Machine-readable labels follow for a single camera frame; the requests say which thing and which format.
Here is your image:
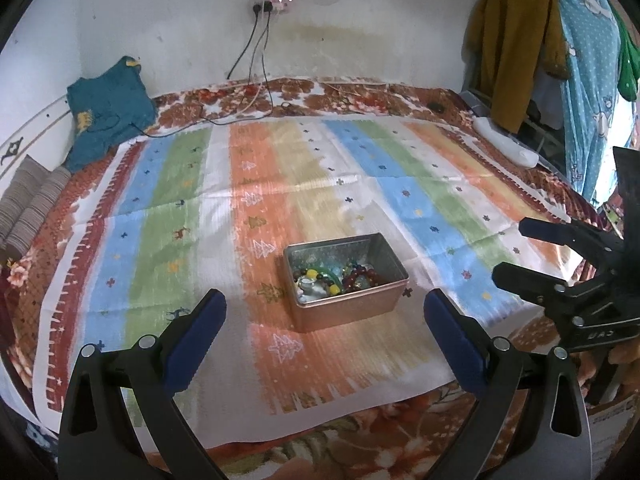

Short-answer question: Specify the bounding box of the red bead bracelet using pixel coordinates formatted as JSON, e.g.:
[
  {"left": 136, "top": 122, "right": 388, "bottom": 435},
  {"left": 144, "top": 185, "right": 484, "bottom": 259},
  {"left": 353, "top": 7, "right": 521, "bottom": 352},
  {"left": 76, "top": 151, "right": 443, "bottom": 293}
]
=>
[{"left": 342, "top": 260, "right": 386, "bottom": 292}]

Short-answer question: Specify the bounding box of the yellow and brown bead bracelet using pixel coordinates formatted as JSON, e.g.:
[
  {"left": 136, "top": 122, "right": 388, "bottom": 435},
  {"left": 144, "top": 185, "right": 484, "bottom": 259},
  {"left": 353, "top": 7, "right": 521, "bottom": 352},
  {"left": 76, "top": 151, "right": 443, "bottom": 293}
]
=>
[{"left": 292, "top": 266, "right": 342, "bottom": 302}]

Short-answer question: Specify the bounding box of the metal tin box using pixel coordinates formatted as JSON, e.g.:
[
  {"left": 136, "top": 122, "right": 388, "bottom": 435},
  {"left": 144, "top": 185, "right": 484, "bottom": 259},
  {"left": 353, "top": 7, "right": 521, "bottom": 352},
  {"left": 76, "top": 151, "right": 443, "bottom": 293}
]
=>
[{"left": 283, "top": 233, "right": 409, "bottom": 333}]

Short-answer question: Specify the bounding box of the green jade bangle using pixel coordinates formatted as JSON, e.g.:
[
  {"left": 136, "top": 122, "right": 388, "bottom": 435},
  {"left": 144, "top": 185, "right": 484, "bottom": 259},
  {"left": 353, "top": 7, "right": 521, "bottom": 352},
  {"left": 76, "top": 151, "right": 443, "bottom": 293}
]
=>
[{"left": 305, "top": 266, "right": 344, "bottom": 295}]

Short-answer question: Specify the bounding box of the cardboard box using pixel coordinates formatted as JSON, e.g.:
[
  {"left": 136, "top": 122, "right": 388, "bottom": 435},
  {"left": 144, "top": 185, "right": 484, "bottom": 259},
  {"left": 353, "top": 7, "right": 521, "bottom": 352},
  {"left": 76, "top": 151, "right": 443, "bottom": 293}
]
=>
[{"left": 588, "top": 392, "right": 639, "bottom": 479}]

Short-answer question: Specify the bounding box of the blue dotted hanging garment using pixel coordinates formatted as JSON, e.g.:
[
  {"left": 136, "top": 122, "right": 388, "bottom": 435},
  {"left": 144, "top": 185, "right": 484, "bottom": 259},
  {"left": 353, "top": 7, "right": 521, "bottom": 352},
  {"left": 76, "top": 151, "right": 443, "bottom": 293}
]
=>
[{"left": 558, "top": 0, "right": 632, "bottom": 207}]

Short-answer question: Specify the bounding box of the green hanging garment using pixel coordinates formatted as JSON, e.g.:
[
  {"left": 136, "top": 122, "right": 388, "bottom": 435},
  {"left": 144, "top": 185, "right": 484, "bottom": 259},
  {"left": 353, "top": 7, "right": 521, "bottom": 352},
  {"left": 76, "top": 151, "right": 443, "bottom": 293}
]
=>
[{"left": 610, "top": 3, "right": 640, "bottom": 102}]

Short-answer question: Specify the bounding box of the small dark round object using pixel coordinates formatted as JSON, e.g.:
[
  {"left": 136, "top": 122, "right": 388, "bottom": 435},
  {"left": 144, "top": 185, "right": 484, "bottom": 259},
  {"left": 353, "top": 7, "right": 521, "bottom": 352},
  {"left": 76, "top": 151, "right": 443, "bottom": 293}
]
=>
[{"left": 427, "top": 102, "right": 445, "bottom": 114}]

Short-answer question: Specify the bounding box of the mustard hanging jacket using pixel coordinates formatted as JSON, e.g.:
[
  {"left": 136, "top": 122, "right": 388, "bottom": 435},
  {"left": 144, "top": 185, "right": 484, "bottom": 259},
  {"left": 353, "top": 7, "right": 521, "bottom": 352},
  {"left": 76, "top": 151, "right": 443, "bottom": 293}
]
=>
[{"left": 465, "top": 0, "right": 570, "bottom": 133}]

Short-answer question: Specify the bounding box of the striped colourful mat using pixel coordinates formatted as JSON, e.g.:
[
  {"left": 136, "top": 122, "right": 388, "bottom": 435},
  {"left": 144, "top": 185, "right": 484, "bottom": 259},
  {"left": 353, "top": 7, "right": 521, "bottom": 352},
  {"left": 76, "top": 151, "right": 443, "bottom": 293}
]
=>
[{"left": 32, "top": 117, "right": 579, "bottom": 448}]

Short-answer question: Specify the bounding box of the grey striped pillow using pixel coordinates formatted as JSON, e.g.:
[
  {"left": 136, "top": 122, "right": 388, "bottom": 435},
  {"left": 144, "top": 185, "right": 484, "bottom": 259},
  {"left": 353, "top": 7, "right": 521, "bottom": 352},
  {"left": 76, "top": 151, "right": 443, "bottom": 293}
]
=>
[{"left": 1, "top": 156, "right": 72, "bottom": 261}]

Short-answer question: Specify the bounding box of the teal knit sweater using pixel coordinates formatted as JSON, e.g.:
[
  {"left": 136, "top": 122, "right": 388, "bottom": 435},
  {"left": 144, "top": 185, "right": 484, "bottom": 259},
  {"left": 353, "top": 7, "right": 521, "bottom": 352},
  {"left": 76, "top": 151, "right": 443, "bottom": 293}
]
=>
[{"left": 63, "top": 55, "right": 156, "bottom": 174}]

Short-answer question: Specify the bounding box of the white cable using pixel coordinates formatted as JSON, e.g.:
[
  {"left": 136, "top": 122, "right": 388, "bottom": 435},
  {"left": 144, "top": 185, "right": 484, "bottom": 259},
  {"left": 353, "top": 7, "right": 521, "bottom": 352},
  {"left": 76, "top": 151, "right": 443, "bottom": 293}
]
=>
[{"left": 234, "top": 8, "right": 274, "bottom": 118}]

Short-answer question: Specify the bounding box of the wall power strip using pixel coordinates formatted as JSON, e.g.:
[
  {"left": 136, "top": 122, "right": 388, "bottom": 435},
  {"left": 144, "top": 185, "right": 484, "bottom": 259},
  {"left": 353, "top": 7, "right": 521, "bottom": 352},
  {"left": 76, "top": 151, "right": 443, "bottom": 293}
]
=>
[{"left": 250, "top": 0, "right": 294, "bottom": 15}]

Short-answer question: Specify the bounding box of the black cable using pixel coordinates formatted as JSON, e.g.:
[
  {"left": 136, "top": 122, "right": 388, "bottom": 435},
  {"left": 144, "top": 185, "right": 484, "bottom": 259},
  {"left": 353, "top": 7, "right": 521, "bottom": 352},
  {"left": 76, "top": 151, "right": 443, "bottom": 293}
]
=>
[{"left": 127, "top": 0, "right": 281, "bottom": 139}]

